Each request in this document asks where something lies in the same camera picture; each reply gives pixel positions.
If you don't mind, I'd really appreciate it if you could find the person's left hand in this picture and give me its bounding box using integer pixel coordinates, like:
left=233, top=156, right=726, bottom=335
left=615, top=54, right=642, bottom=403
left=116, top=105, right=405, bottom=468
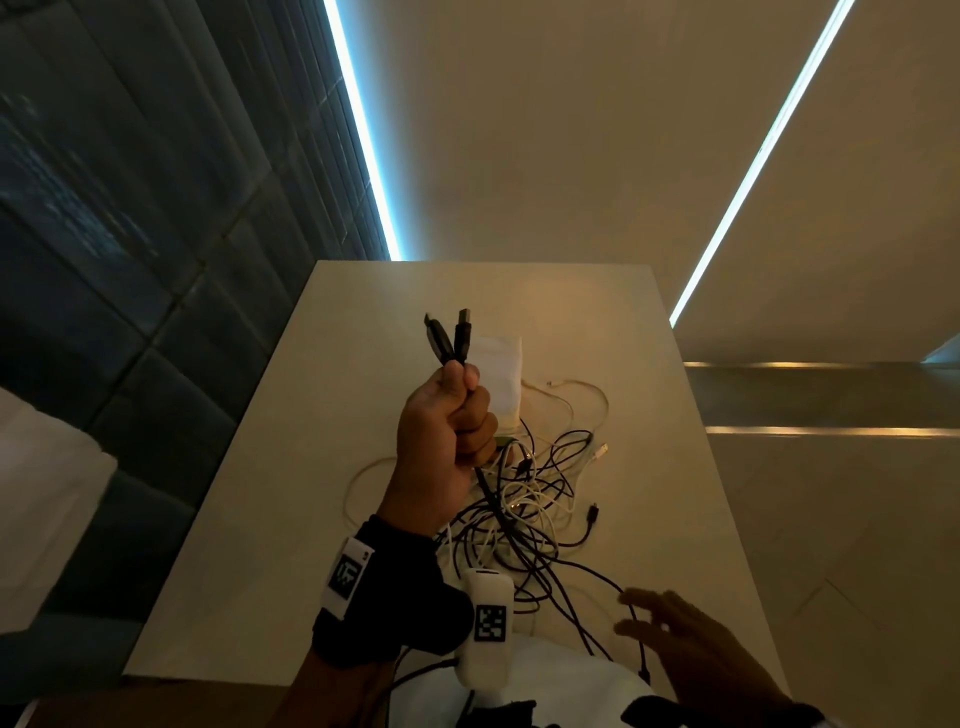
left=374, top=359, right=500, bottom=540

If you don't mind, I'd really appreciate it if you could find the person's right hand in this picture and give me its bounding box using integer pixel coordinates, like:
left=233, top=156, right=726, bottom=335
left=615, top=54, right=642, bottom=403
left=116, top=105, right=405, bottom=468
left=613, top=587, right=795, bottom=721

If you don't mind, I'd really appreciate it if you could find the pile of cables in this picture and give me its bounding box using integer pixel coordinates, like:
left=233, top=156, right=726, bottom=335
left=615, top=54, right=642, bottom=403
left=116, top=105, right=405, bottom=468
left=343, top=378, right=652, bottom=685

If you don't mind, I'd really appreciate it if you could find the person's left forearm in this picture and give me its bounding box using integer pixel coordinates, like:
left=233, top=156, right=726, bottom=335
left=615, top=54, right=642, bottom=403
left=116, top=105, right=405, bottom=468
left=266, top=648, right=399, bottom=728

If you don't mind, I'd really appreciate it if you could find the black left wristband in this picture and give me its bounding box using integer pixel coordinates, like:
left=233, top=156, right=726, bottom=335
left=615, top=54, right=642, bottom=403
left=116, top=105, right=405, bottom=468
left=311, top=515, right=475, bottom=670

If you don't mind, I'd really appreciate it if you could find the white table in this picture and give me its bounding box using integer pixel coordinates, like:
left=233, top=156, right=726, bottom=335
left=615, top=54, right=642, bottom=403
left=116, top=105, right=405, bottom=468
left=123, top=260, right=790, bottom=688

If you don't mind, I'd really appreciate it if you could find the metal trim strip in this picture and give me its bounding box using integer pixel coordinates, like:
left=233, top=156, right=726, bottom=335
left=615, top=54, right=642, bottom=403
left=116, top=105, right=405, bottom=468
left=683, top=359, right=931, bottom=372
left=704, top=425, right=960, bottom=440

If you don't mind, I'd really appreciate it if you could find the blue LED light strip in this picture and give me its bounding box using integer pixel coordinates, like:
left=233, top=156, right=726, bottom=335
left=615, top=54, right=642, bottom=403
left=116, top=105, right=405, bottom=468
left=322, top=0, right=403, bottom=262
left=669, top=0, right=856, bottom=329

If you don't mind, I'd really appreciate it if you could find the white cushion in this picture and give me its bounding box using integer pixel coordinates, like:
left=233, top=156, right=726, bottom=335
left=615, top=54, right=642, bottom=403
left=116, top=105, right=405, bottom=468
left=0, top=386, right=119, bottom=637

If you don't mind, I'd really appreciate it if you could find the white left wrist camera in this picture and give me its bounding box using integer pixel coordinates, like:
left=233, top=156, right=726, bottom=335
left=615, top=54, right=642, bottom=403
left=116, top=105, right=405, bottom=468
left=455, top=567, right=516, bottom=691

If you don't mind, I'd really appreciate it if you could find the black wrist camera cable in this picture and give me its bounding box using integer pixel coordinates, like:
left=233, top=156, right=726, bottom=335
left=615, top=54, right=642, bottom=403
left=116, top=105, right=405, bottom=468
left=359, top=658, right=481, bottom=728

